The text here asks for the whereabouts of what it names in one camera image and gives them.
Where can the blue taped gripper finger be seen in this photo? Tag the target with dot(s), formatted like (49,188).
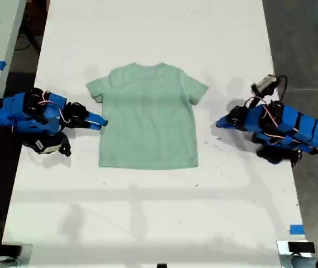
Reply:
(223,126)
(93,126)
(98,118)
(222,120)

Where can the silver metal clamp plate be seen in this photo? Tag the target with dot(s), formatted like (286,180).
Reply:
(27,255)
(283,251)

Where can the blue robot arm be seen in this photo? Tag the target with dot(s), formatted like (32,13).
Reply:
(293,128)
(22,111)

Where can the black and grey camera box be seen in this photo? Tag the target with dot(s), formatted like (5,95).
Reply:
(265,83)

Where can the small black box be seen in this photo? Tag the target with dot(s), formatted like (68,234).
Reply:
(9,249)
(301,247)

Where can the pale green T-shirt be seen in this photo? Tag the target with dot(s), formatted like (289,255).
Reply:
(148,120)

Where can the small black clip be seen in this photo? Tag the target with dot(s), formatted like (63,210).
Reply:
(161,265)

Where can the short blue tape piece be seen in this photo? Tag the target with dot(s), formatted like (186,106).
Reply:
(297,229)

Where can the black camera box with label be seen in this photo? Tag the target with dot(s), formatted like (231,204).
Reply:
(46,145)

